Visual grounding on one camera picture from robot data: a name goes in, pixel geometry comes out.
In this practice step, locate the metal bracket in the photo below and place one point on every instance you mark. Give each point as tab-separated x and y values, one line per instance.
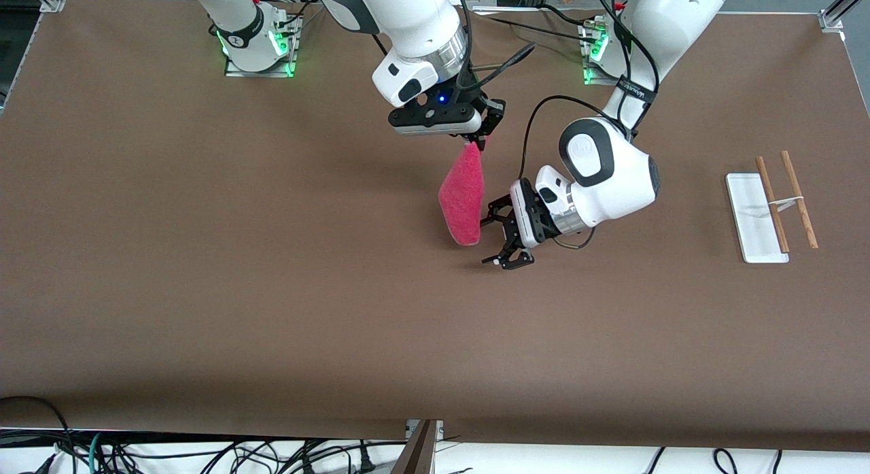
410	428

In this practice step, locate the pink towel with grey back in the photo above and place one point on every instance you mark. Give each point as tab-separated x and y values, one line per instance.
462	202

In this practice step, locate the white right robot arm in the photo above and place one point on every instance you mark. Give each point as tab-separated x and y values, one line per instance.
408	18

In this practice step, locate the brown table cover sheet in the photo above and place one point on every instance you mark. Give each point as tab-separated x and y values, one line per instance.
435	324

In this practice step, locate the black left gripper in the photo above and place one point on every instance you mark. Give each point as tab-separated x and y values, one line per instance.
534	224

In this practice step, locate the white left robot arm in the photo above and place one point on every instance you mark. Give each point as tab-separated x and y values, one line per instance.
625	181

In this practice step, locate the brown wooden post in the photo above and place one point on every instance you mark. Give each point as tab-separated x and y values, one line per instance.
418	453

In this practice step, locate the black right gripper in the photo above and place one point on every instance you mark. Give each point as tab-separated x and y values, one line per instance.
491	113

